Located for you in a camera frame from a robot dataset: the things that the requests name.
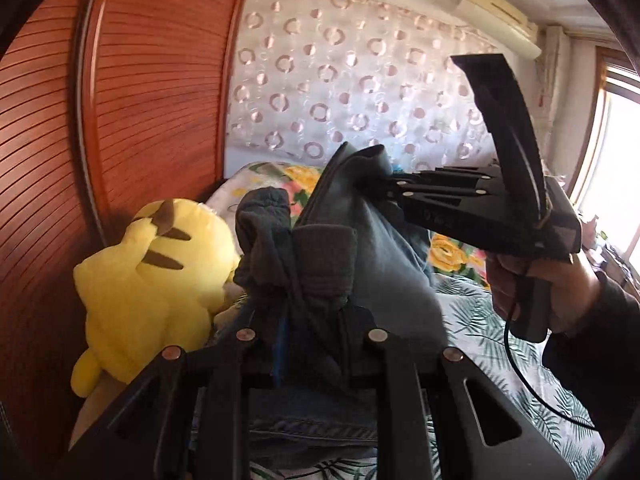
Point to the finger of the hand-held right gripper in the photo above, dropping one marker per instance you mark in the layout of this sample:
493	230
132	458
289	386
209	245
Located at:
455	174
450	205

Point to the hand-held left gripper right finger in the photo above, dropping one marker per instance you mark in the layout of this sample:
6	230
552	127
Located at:
395	385

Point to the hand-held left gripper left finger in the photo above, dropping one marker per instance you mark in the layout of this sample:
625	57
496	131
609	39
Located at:
279	355

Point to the dark grey pants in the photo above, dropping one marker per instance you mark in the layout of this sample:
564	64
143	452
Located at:
350	220

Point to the person's right forearm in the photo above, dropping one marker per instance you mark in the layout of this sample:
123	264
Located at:
610	360

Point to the person's right hand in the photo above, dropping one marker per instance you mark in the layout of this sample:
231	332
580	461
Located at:
575	295

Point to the floral blanket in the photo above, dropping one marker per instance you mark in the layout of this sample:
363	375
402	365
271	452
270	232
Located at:
450	255

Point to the blue denim jeans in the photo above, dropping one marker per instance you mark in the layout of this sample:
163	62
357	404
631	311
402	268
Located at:
310	420

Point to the palm leaf bed sheet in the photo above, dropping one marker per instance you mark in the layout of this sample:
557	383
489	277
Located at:
480	360

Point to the window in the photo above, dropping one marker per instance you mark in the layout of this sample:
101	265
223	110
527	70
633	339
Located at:
615	160

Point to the white lace window curtain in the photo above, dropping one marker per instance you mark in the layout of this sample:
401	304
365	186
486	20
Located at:
552	85

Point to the circle pattern curtain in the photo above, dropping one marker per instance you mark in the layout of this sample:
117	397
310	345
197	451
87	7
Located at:
350	60

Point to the yellow plush toy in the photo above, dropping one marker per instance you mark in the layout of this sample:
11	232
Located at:
140	285

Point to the white air conditioner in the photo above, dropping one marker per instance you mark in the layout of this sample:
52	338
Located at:
500	15

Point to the wooden slatted wardrobe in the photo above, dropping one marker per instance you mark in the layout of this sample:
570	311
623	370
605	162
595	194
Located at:
150	85

